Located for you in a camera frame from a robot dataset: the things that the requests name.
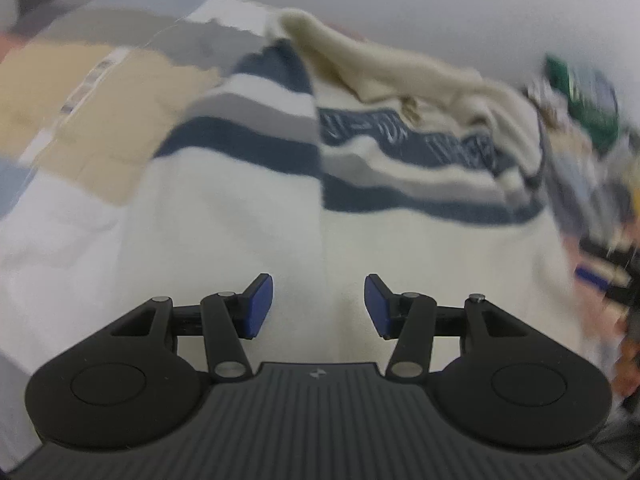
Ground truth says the patchwork bed cover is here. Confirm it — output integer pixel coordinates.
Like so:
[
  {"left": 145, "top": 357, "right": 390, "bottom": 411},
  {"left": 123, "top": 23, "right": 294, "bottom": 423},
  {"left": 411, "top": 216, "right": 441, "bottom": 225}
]
[{"left": 0, "top": 0, "right": 321, "bottom": 463}]

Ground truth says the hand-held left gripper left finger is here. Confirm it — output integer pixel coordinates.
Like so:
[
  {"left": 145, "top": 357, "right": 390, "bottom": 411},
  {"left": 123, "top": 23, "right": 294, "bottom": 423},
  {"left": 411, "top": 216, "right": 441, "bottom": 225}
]
[{"left": 107, "top": 273, "right": 275, "bottom": 381}]

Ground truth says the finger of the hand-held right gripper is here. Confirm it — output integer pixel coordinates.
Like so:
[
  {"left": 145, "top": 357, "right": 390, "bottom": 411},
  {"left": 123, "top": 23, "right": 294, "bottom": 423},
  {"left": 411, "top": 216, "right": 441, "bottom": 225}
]
[{"left": 574, "top": 260, "right": 640, "bottom": 308}]

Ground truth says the cream striped knit sweater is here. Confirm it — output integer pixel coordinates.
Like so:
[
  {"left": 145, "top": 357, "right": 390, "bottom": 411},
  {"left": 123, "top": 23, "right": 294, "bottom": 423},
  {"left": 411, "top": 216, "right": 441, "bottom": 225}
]
[{"left": 120, "top": 7, "right": 583, "bottom": 367}]

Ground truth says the green plastic bag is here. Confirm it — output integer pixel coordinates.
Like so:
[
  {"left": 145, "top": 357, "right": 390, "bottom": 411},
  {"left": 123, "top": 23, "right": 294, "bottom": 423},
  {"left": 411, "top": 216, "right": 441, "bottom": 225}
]
[{"left": 544, "top": 52, "right": 622, "bottom": 155}]

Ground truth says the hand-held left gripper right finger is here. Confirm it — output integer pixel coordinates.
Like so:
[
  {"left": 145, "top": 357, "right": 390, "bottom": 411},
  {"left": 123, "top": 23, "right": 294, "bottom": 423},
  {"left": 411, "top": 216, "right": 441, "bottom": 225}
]
[{"left": 364, "top": 273, "right": 539, "bottom": 382}]

